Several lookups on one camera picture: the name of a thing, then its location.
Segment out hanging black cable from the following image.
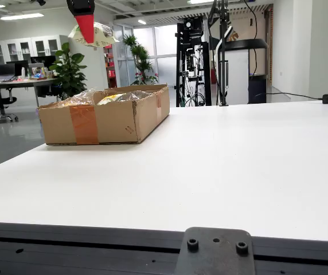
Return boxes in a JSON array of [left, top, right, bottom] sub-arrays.
[[244, 0, 259, 75]]

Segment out white black kiosk machine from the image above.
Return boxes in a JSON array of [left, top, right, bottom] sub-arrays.
[[222, 38, 269, 104]]

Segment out black mounting plate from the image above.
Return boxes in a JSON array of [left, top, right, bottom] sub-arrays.
[[174, 226, 256, 275]]

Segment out clear plastic snack bag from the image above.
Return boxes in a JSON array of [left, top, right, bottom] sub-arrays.
[[55, 88, 99, 108], [120, 90, 157, 103]]

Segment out tall thin potted plant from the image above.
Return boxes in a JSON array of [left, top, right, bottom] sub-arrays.
[[123, 34, 159, 86]]

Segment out yellow snack packet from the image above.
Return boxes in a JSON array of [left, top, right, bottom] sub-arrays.
[[97, 93, 127, 106]]

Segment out white glass-door cabinets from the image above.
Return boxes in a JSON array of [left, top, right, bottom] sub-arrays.
[[0, 34, 70, 68]]

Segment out red display shelf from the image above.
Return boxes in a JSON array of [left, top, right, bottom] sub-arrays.
[[103, 44, 118, 88]]

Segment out black articulated stand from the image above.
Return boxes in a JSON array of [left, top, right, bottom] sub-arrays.
[[208, 0, 233, 107]]

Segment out dark aluminium table rail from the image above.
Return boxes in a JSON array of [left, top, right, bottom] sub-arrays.
[[0, 221, 328, 275]]

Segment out black computer monitor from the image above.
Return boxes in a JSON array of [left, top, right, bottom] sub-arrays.
[[0, 63, 16, 77], [6, 60, 29, 77]]

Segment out grey office desk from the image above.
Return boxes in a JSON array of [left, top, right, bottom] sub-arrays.
[[0, 76, 60, 108]]

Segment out green white snack packet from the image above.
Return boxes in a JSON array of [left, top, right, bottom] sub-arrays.
[[68, 22, 116, 48]]

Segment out black equipment rack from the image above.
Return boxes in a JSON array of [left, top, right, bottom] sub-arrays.
[[174, 15, 212, 108]]

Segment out large leafy potted plant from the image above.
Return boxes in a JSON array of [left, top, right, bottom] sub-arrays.
[[49, 42, 88, 100]]

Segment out brown cardboard box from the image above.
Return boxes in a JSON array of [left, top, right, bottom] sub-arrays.
[[37, 83, 171, 146]]

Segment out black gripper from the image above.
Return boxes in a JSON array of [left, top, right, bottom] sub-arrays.
[[66, 0, 96, 44]]

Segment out black power cable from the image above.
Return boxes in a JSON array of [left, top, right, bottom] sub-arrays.
[[255, 92, 324, 100]]

